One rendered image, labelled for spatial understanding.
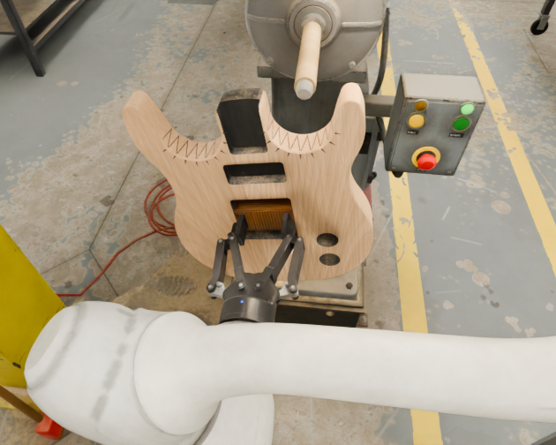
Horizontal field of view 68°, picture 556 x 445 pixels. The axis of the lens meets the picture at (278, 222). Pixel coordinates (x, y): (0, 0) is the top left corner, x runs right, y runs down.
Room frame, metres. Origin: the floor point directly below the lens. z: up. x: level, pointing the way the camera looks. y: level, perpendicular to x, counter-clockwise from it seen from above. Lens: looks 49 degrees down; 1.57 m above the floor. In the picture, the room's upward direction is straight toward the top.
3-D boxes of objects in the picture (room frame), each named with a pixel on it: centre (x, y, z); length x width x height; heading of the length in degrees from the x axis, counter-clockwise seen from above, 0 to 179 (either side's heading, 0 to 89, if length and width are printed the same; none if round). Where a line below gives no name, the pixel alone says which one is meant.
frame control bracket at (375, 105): (0.83, -0.26, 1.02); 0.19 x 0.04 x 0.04; 84
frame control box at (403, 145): (0.82, -0.32, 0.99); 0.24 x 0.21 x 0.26; 174
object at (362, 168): (0.99, -0.24, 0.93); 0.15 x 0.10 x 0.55; 174
